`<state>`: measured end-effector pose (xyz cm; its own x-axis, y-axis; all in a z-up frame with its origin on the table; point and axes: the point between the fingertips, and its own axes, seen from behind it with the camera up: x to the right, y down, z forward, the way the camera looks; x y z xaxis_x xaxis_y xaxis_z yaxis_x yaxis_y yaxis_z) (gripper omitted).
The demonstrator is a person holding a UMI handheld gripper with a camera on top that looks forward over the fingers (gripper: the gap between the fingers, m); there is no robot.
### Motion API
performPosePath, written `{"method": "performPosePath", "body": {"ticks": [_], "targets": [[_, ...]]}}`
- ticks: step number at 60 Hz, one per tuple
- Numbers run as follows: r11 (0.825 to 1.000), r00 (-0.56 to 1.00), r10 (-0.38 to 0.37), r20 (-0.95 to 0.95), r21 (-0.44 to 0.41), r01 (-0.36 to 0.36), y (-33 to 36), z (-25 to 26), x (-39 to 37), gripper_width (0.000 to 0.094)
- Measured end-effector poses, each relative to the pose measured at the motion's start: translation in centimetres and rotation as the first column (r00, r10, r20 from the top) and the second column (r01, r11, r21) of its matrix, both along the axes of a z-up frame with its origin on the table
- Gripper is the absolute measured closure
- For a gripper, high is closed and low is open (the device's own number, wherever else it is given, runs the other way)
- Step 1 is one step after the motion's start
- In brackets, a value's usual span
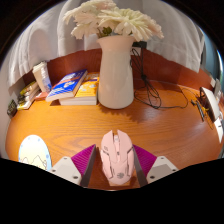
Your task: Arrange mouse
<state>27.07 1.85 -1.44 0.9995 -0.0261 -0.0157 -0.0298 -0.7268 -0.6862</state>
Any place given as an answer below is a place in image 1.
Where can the white ceramic vase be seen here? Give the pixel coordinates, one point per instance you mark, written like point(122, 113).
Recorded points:
point(116, 76)

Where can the round cartoon print mouse pad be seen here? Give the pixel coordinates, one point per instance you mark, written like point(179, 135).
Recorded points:
point(33, 151)

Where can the small clear bottle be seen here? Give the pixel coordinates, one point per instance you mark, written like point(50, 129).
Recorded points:
point(48, 83)

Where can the white laptop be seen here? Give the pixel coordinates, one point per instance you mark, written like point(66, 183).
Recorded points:
point(210, 101)

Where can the pink computer mouse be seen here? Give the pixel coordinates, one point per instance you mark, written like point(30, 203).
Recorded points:
point(116, 156)

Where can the yellow and black book stack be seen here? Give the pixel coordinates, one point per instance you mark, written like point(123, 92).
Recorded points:
point(28, 95)

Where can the white paper sheet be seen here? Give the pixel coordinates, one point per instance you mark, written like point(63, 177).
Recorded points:
point(220, 130)

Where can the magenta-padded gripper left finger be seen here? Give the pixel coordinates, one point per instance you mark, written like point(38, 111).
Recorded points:
point(68, 168)

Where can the window with dark frame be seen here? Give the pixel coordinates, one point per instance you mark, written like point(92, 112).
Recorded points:
point(218, 63)

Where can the white cylindrical container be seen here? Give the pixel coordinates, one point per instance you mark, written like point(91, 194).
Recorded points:
point(40, 76)

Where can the white pleated curtain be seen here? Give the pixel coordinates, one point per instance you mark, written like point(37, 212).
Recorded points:
point(43, 30)

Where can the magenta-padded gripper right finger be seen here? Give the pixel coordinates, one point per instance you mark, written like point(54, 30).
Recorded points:
point(159, 167)

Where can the thin red book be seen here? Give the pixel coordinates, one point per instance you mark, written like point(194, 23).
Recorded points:
point(41, 96)

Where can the blue book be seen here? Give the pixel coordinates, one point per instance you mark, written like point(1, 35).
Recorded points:
point(66, 85)

